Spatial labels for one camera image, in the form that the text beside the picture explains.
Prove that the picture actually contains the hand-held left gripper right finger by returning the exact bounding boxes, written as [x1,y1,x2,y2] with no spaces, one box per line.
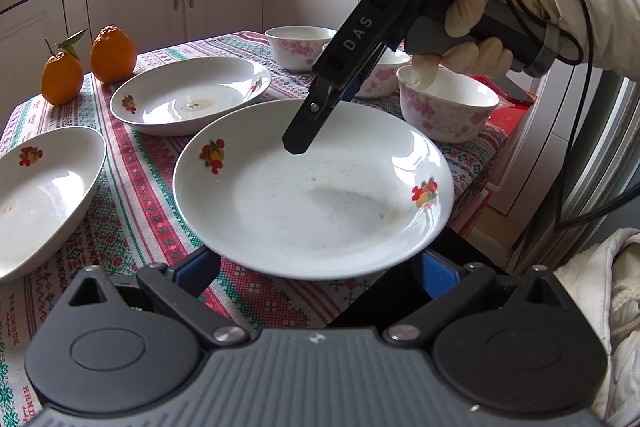
[384,251,572,349]

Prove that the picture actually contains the black smartphone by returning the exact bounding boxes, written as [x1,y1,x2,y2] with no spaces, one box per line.
[492,76,536,104]

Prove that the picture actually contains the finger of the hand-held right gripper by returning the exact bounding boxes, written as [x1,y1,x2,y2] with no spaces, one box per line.
[282,74,351,156]

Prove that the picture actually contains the patterned red green tablecloth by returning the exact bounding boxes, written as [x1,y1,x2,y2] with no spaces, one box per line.
[0,31,511,427]

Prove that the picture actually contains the orange with green leaves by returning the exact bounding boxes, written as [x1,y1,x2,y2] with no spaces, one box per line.
[41,29,89,106]

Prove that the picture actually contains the person's right hand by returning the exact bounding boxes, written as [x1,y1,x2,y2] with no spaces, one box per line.
[410,0,531,88]

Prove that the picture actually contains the plain orange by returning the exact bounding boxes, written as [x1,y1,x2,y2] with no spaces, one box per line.
[90,25,137,84]

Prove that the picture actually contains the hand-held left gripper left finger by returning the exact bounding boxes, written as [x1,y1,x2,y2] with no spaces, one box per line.
[66,247,252,350]

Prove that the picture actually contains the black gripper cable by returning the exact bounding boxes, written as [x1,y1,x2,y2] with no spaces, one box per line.
[467,0,640,230]

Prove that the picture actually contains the red drink gift box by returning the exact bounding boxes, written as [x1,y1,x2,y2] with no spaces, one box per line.
[470,76,539,124]

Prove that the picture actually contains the white fleece clothing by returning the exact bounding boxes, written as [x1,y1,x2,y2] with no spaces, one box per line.
[552,227,640,427]

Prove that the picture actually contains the silver refrigerator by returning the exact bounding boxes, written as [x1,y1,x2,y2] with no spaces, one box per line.
[507,67,640,280]

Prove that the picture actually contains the white fruit print plate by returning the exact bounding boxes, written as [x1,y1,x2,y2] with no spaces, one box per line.
[172,99,455,281]
[110,56,272,137]
[0,126,107,284]

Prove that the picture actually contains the pink flower print bowl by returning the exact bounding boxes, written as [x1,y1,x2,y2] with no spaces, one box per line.
[354,49,412,99]
[396,66,500,144]
[265,26,337,72]

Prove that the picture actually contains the person's right forearm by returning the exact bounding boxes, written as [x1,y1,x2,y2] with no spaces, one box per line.
[505,0,640,82]

